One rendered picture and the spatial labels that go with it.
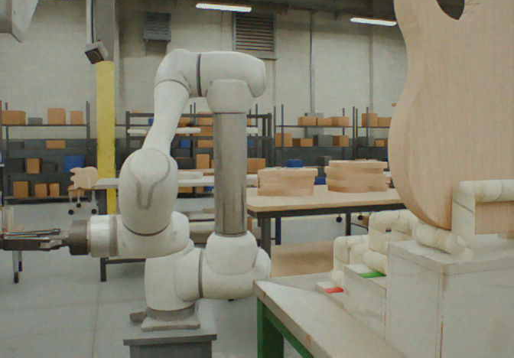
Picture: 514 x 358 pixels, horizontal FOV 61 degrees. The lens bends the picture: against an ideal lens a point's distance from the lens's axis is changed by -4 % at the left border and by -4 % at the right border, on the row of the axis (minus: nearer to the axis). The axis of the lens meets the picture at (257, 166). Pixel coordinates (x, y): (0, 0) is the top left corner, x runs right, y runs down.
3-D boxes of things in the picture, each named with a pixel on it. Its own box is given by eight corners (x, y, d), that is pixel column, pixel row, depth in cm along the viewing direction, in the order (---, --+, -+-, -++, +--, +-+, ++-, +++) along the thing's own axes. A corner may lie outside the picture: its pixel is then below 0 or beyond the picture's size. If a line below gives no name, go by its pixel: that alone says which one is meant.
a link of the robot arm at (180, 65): (148, 75, 124) (197, 74, 124) (158, 39, 136) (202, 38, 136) (156, 110, 134) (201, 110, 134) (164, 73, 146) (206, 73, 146)
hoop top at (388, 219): (373, 230, 85) (374, 214, 85) (365, 227, 88) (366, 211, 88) (460, 224, 90) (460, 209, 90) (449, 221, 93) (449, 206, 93)
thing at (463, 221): (460, 260, 62) (463, 193, 61) (445, 255, 65) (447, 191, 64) (478, 258, 63) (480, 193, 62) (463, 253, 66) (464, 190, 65)
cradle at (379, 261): (391, 281, 77) (392, 263, 77) (359, 265, 88) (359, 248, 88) (408, 279, 78) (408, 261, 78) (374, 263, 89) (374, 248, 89)
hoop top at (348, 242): (337, 252, 101) (337, 238, 101) (331, 249, 104) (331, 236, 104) (413, 245, 106) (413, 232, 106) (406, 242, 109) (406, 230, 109)
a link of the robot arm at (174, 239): (116, 227, 103) (115, 193, 93) (183, 224, 108) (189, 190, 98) (118, 269, 96) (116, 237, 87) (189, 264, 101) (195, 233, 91)
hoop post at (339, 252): (336, 286, 101) (337, 245, 101) (330, 282, 104) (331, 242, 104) (349, 284, 102) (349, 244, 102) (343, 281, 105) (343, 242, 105)
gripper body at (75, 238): (88, 258, 90) (40, 261, 88) (90, 249, 98) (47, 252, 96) (86, 222, 90) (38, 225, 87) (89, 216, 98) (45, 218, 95)
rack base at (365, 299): (385, 342, 75) (387, 290, 74) (341, 309, 90) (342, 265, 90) (509, 320, 82) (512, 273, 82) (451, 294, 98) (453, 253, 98)
